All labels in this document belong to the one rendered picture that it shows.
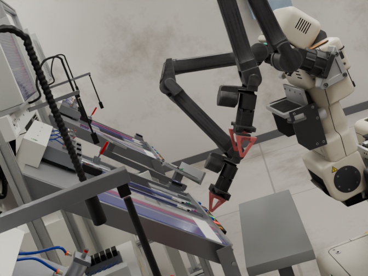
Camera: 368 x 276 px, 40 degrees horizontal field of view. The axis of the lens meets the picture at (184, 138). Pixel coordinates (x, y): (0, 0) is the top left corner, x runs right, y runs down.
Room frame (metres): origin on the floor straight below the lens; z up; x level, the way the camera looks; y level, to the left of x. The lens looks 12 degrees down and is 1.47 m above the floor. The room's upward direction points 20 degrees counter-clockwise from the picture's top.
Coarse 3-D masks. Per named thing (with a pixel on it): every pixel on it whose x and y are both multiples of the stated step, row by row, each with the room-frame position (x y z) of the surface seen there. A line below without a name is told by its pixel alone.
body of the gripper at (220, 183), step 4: (220, 176) 1.92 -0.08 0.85; (224, 176) 1.92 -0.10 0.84; (220, 180) 1.92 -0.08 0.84; (224, 180) 1.91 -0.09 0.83; (228, 180) 1.91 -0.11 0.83; (232, 180) 1.92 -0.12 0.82; (212, 184) 1.97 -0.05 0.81; (216, 184) 1.92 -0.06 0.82; (220, 184) 1.91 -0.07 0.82; (224, 184) 1.91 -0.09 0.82; (228, 184) 1.91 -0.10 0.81; (216, 188) 1.90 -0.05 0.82; (220, 188) 1.91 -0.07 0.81; (224, 188) 1.91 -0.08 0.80; (228, 188) 1.92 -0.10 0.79; (216, 192) 1.88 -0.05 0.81; (220, 192) 1.88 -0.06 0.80; (224, 192) 1.88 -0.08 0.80; (228, 196) 1.88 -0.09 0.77
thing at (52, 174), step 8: (88, 160) 2.15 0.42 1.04; (24, 168) 1.60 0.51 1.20; (32, 168) 1.64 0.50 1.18; (40, 168) 1.68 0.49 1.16; (48, 168) 1.73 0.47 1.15; (56, 168) 1.77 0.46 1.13; (104, 168) 2.11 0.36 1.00; (40, 176) 1.57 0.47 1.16; (48, 176) 1.61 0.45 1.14; (56, 176) 1.66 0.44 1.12; (64, 176) 1.70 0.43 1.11; (72, 176) 1.74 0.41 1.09; (56, 184) 1.56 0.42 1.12; (64, 184) 1.59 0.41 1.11; (72, 184) 1.63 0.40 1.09
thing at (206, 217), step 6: (192, 198) 2.12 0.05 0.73; (192, 204) 2.09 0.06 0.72; (198, 204) 2.02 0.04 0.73; (198, 210) 1.98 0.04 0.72; (204, 210) 1.94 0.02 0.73; (204, 216) 1.89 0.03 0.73; (210, 222) 1.80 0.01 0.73; (216, 228) 1.73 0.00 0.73; (222, 234) 1.65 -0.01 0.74; (228, 240) 1.59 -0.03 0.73
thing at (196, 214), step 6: (150, 186) 2.12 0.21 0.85; (156, 186) 2.18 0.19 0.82; (162, 192) 2.09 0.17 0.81; (168, 192) 2.14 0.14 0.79; (174, 192) 2.20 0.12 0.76; (162, 198) 1.97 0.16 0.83; (168, 198) 2.00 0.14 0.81; (180, 198) 2.12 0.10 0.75; (186, 198) 2.15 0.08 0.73; (162, 204) 1.86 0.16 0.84; (168, 204) 1.89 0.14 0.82; (180, 204) 1.99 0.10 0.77; (186, 204) 2.01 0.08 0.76; (180, 210) 1.87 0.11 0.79; (192, 216) 1.85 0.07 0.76; (198, 216) 1.89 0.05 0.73
